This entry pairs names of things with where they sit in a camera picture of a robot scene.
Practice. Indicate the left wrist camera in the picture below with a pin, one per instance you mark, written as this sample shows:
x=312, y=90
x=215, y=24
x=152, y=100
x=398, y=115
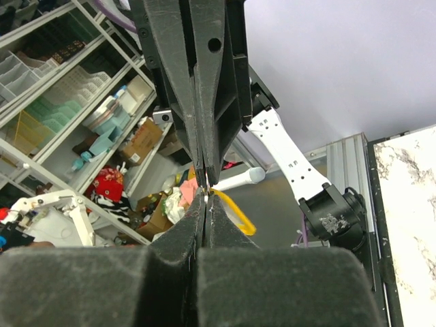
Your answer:
x=162, y=116

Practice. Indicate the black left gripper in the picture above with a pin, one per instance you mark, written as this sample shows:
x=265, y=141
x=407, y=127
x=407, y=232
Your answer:
x=210, y=99

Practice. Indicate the cardboard box on shelf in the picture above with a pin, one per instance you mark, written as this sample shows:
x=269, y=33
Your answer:
x=135, y=150

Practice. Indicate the red patterned fabric item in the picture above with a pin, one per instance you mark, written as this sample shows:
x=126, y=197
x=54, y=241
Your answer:
x=108, y=183

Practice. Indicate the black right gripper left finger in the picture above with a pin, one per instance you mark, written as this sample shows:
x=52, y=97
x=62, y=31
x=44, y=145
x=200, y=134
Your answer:
x=151, y=285

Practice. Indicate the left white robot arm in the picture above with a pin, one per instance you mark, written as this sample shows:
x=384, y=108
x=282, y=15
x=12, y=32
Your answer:
x=336, y=217

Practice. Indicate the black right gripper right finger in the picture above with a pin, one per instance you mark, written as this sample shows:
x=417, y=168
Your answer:
x=241, y=285

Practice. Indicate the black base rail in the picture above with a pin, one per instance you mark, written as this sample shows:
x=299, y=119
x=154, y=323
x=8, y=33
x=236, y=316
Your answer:
x=392, y=306

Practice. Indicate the white metal storage shelf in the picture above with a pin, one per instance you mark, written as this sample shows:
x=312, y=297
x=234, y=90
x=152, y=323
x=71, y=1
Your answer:
x=74, y=88

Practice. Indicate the yellow-capped key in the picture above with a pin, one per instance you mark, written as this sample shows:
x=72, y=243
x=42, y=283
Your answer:
x=237, y=216

